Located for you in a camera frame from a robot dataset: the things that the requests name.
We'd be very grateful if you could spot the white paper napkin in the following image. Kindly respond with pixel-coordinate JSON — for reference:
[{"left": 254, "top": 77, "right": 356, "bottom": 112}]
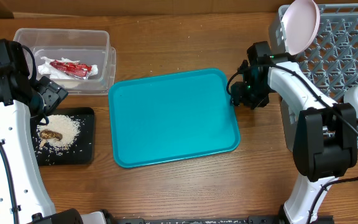
[{"left": 37, "top": 57, "right": 99, "bottom": 80}]

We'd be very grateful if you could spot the red snack wrapper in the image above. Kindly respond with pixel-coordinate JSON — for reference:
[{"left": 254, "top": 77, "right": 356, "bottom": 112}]
[{"left": 50, "top": 60, "right": 93, "bottom": 79}]

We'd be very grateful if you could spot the white round plate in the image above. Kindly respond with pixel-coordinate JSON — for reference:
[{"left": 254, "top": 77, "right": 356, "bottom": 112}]
[{"left": 282, "top": 0, "right": 320, "bottom": 55}]

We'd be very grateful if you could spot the teal serving tray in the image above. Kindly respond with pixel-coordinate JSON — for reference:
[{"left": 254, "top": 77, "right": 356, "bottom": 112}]
[{"left": 108, "top": 68, "right": 241, "bottom": 169}]

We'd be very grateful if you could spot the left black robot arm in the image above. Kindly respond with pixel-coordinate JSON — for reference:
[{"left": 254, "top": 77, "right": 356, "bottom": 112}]
[{"left": 0, "top": 39, "right": 114, "bottom": 223}]

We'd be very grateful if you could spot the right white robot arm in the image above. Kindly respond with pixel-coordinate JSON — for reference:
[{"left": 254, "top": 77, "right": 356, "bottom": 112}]
[{"left": 226, "top": 41, "right": 357, "bottom": 223}]

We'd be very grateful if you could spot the white rice pile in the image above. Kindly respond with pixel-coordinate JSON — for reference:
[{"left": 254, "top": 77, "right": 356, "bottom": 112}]
[{"left": 36, "top": 114, "right": 80, "bottom": 151}]

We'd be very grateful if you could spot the brown food scrap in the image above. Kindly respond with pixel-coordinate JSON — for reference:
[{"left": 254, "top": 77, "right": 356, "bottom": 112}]
[{"left": 39, "top": 129, "right": 63, "bottom": 141}]

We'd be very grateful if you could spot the clear plastic storage bin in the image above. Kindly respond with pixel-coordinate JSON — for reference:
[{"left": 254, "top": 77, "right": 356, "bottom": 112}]
[{"left": 14, "top": 28, "right": 116, "bottom": 95}]

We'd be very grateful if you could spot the black plastic tray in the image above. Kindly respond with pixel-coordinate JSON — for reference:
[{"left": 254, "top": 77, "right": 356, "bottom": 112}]
[{"left": 30, "top": 107, "right": 96, "bottom": 166}]

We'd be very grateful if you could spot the small tan food scrap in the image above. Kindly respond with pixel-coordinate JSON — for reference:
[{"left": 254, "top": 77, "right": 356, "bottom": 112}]
[{"left": 40, "top": 139, "right": 47, "bottom": 147}]

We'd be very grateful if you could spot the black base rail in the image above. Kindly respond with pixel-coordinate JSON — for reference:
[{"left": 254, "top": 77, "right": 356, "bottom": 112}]
[{"left": 104, "top": 214, "right": 335, "bottom": 224}]

